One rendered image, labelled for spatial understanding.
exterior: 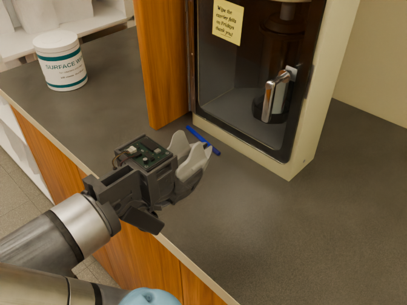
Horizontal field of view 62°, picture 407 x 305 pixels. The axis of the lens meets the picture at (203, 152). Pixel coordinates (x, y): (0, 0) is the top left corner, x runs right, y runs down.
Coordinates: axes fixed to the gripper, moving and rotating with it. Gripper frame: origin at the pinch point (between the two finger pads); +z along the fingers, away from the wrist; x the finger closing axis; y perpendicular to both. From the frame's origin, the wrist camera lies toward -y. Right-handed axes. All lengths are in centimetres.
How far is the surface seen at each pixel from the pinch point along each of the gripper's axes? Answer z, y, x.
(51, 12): 32, -15, 122
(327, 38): 24.4, 13.6, -5.6
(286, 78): 21.3, 5.5, -1.1
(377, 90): 66, -15, -6
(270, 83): 16.7, 6.2, -0.5
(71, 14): 42, -19, 124
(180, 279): -4.1, -41.5, 3.7
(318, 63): 23.1, 9.4, -5.6
